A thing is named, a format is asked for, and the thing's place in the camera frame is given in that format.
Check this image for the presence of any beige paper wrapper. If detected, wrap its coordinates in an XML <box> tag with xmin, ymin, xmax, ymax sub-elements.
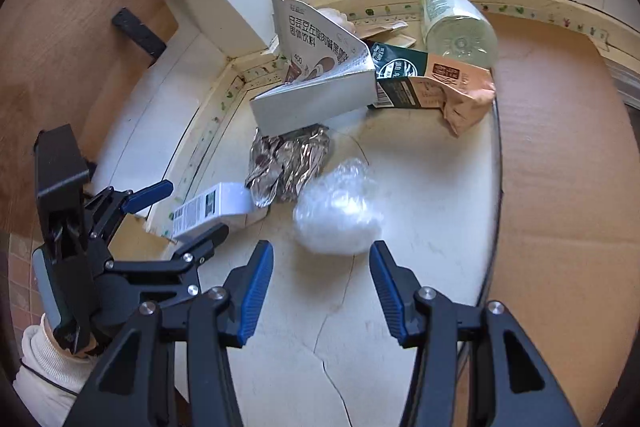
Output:
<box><xmin>350</xmin><ymin>19</ymin><xmax>417</xmax><ymax>50</ymax></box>

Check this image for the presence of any large grey white box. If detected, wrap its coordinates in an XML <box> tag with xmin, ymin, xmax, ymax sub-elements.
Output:
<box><xmin>249</xmin><ymin>0</ymin><xmax>377</xmax><ymax>138</ymax></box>

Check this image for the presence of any small white carton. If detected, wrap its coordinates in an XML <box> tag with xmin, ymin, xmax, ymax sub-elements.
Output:
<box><xmin>170</xmin><ymin>182</ymin><xmax>253</xmax><ymax>244</ymax></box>

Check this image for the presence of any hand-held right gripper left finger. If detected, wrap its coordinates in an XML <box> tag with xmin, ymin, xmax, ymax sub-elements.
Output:
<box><xmin>64</xmin><ymin>240</ymin><xmax>275</xmax><ymax>427</ymax></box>

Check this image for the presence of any pale green plastic bottle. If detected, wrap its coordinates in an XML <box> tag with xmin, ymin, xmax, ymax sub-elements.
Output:
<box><xmin>419</xmin><ymin>0</ymin><xmax>499</xmax><ymax>70</ymax></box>

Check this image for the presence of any green and beige crushed carton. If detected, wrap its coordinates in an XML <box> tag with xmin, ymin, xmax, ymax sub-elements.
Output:
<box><xmin>367</xmin><ymin>42</ymin><xmax>497</xmax><ymax>138</ymax></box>

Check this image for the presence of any clear plastic wrap ball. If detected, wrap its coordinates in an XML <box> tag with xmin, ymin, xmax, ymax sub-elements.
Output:
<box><xmin>292</xmin><ymin>158</ymin><xmax>385</xmax><ymax>256</ymax></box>

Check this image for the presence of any brown cardboard sheet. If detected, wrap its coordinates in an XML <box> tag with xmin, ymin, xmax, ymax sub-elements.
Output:
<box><xmin>470</xmin><ymin>9</ymin><xmax>640</xmax><ymax>427</ymax></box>

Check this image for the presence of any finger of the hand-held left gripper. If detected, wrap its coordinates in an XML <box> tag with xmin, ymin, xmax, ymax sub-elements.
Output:
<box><xmin>82</xmin><ymin>179</ymin><xmax>175</xmax><ymax>239</ymax></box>
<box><xmin>102</xmin><ymin>223</ymin><xmax>231</xmax><ymax>308</ymax></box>

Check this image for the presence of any black cable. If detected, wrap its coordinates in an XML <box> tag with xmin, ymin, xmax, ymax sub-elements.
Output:
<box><xmin>19</xmin><ymin>356</ymin><xmax>83</xmax><ymax>397</ymax></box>

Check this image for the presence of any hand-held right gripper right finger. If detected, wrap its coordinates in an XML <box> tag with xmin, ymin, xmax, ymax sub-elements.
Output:
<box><xmin>368</xmin><ymin>241</ymin><xmax>583</xmax><ymax>427</ymax></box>

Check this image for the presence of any silver foil wrapper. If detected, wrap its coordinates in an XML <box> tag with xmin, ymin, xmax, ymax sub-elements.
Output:
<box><xmin>245</xmin><ymin>123</ymin><xmax>332</xmax><ymax>208</ymax></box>

